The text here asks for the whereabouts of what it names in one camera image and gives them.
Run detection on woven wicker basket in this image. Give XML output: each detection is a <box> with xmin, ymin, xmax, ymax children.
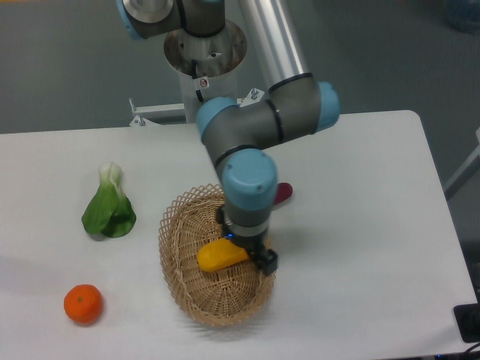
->
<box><xmin>158</xmin><ymin>184</ymin><xmax>276</xmax><ymax>326</ymax></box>

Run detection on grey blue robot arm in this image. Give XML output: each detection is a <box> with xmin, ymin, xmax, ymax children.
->
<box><xmin>117</xmin><ymin>1</ymin><xmax>340</xmax><ymax>275</ymax></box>

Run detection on black device at table edge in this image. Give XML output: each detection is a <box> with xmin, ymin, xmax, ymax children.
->
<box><xmin>453</xmin><ymin>303</ymin><xmax>479</xmax><ymax>344</ymax></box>

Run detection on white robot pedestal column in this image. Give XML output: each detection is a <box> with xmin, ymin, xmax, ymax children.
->
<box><xmin>163</xmin><ymin>20</ymin><xmax>248</xmax><ymax>123</ymax></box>

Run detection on green bok choy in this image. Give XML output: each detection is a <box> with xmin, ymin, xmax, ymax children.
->
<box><xmin>81</xmin><ymin>162</ymin><xmax>137</xmax><ymax>239</ymax></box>

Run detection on orange tangerine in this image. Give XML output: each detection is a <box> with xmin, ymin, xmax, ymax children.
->
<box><xmin>63</xmin><ymin>284</ymin><xmax>104</xmax><ymax>326</ymax></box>

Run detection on yellow mango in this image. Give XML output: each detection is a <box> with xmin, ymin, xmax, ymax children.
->
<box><xmin>196</xmin><ymin>238</ymin><xmax>249</xmax><ymax>272</ymax></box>

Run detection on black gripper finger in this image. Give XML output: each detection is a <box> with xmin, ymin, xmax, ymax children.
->
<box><xmin>254</xmin><ymin>247</ymin><xmax>278</xmax><ymax>276</ymax></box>

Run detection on white metal table leg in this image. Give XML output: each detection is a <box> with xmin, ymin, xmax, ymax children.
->
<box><xmin>442</xmin><ymin>129</ymin><xmax>479</xmax><ymax>201</ymax></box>

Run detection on white metal mounting frame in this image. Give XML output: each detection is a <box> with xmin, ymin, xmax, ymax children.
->
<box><xmin>128</xmin><ymin>88</ymin><xmax>266</xmax><ymax>127</ymax></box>

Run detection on purple sweet potato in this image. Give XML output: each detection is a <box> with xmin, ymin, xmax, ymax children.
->
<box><xmin>274</xmin><ymin>182</ymin><xmax>293</xmax><ymax>206</ymax></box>

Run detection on black cable on pedestal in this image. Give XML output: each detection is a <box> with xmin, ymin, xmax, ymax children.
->
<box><xmin>190</xmin><ymin>59</ymin><xmax>207</xmax><ymax>104</ymax></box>

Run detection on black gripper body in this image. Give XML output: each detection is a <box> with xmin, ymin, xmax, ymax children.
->
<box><xmin>215</xmin><ymin>208</ymin><xmax>269</xmax><ymax>262</ymax></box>

